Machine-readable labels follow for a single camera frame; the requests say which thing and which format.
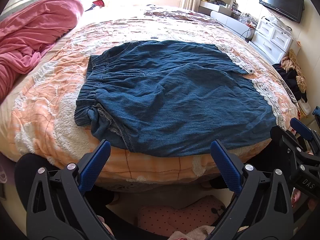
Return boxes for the blue denim lace-trimmed pants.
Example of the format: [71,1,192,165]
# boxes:
[74,40,276,157]

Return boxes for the tan and black clothes heap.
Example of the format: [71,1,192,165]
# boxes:
[272,49,308,102]

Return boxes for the orange white bunny bedspread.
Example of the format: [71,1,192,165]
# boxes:
[1,5,300,192]

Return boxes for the white drawer cabinet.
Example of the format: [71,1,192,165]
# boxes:
[249,17,295,65]

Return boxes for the white low desk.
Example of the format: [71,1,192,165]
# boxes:
[198,1,255,42]

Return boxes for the pink crumpled blanket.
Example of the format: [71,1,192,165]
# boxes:
[1,0,84,101]

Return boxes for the black wall-mounted television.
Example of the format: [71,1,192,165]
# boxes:
[259,0,304,23]

